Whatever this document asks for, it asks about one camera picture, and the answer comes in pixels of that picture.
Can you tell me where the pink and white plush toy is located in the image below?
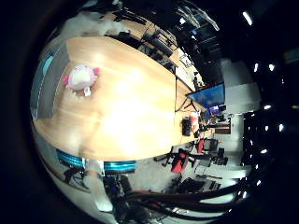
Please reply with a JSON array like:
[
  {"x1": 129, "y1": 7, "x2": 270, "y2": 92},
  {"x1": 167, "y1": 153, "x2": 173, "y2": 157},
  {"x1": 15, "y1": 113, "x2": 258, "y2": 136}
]
[{"x1": 62, "y1": 63, "x2": 101, "y2": 97}]

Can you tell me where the black device on table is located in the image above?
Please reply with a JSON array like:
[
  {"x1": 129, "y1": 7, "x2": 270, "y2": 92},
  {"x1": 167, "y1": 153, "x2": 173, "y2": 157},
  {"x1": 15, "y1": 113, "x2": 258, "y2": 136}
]
[{"x1": 181, "y1": 116, "x2": 192, "y2": 137}]

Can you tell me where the red office chair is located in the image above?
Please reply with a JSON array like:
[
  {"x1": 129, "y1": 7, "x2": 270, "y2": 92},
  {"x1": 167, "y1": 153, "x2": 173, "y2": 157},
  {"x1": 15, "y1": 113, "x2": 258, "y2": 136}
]
[{"x1": 170, "y1": 148, "x2": 191, "y2": 175}]

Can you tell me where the blue lit monitor screen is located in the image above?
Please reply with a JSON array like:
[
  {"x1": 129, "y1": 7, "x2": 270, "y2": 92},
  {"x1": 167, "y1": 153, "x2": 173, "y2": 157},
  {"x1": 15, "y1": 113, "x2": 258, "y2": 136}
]
[{"x1": 186, "y1": 82, "x2": 226, "y2": 108}]

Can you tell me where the black office chair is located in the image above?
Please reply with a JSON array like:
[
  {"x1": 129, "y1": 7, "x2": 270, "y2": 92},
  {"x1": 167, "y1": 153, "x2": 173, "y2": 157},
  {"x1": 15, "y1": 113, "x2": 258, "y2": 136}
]
[{"x1": 204, "y1": 137, "x2": 220, "y2": 154}]

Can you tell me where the teal table frame bar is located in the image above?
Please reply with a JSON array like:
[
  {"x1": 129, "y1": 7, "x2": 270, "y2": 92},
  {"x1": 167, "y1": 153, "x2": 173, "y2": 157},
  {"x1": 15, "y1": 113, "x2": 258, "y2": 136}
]
[
  {"x1": 55, "y1": 148, "x2": 86, "y2": 169},
  {"x1": 103, "y1": 160, "x2": 137, "y2": 174}
]

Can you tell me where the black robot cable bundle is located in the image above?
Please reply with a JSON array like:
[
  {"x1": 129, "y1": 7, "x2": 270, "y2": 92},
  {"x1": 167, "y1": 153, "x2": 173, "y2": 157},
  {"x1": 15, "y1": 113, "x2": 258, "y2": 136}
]
[{"x1": 116, "y1": 181, "x2": 250, "y2": 222}]

